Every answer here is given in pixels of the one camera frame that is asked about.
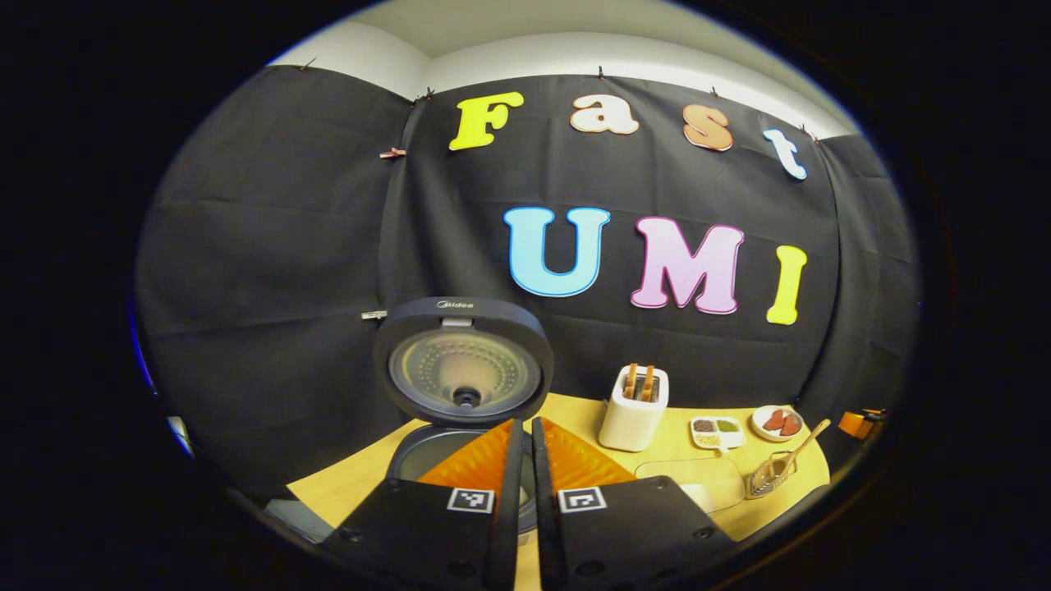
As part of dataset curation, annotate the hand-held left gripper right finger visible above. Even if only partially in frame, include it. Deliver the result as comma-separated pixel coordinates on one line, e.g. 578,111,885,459
532,417,736,590

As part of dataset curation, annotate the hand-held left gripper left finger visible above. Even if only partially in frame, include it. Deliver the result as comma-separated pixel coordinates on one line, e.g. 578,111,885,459
324,419,525,590

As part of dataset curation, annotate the wooden spoon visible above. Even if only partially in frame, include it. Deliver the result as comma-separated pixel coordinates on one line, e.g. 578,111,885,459
768,419,832,485

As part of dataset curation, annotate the wire chopstick holder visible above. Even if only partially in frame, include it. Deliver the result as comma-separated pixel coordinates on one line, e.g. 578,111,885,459
745,450,796,500

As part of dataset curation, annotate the dark grey rice cooker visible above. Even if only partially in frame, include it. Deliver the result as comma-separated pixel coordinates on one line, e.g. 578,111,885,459
374,297,555,534

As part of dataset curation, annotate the clear container of white rice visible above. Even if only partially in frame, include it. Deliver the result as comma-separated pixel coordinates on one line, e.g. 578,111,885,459
635,456,746,516

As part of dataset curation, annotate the white round plate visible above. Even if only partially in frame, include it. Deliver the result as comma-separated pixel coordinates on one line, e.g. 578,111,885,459
751,405,804,442

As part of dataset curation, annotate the white toaster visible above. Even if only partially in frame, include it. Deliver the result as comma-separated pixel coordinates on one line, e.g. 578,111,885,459
598,365,670,452

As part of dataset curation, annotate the white divided bean dish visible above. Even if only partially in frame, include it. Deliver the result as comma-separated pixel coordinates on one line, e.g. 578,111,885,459
690,415,746,454

